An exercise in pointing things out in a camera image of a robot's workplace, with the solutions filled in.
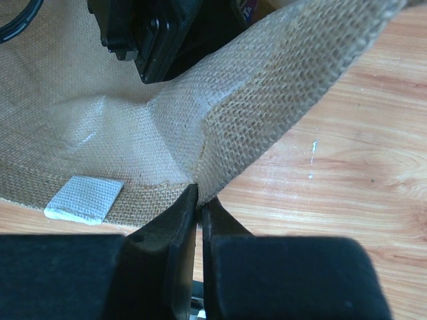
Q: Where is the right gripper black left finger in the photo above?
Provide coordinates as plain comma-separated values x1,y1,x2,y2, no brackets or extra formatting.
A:
1,185,198,319

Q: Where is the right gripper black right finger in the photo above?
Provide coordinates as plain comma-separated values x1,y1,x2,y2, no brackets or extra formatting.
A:
201,199,392,319

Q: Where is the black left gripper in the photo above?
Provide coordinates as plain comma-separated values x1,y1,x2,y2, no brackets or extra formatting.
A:
87,0,247,84

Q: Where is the tan canvas tote bag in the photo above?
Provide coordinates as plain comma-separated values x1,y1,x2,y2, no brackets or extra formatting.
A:
1,1,414,226

